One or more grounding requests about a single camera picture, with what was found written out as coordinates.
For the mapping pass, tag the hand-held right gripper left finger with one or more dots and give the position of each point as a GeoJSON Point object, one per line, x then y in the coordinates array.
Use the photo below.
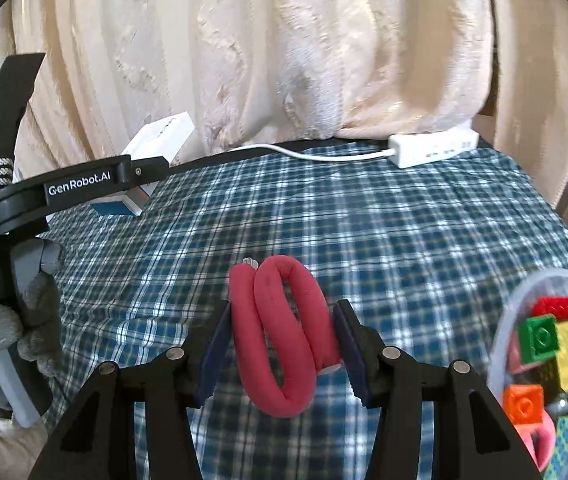
{"type": "Point", "coordinates": [216, 355]}

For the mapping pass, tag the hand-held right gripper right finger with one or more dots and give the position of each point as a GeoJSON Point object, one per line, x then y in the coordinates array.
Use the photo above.
{"type": "Point", "coordinates": [351, 355]}

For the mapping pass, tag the green and pink toy block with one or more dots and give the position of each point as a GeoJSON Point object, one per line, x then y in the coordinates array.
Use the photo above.
{"type": "Point", "coordinates": [539, 337]}

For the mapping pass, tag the red toy block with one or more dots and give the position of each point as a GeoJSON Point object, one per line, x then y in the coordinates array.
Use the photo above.
{"type": "Point", "coordinates": [556, 307]}

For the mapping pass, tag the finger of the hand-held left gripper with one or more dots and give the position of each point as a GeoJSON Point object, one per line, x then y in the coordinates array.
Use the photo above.
{"type": "Point", "coordinates": [151, 166]}

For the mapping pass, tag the clear plastic bowl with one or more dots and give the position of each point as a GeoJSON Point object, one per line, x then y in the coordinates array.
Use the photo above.
{"type": "Point", "coordinates": [501, 330]}

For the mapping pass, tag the white medicine box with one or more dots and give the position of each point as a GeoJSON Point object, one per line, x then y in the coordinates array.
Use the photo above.
{"type": "Point", "coordinates": [161, 135]}

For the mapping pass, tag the orange toy block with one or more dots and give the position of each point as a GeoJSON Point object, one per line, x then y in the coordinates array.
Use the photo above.
{"type": "Point", "coordinates": [524, 405]}

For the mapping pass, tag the blue plaid tablecloth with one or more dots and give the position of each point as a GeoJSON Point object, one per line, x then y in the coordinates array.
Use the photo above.
{"type": "Point", "coordinates": [389, 240]}

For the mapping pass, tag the pink looped foam grip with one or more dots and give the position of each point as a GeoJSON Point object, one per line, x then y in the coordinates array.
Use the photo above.
{"type": "Point", "coordinates": [274, 320]}

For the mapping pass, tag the pink u-shaped foam grip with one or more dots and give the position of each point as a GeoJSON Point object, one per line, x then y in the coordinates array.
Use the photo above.
{"type": "Point", "coordinates": [539, 440]}

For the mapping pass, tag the white power strip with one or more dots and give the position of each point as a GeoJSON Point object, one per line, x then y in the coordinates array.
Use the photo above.
{"type": "Point", "coordinates": [429, 152]}

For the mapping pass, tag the cream patterned curtain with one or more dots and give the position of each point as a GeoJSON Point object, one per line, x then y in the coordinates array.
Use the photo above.
{"type": "Point", "coordinates": [314, 35]}

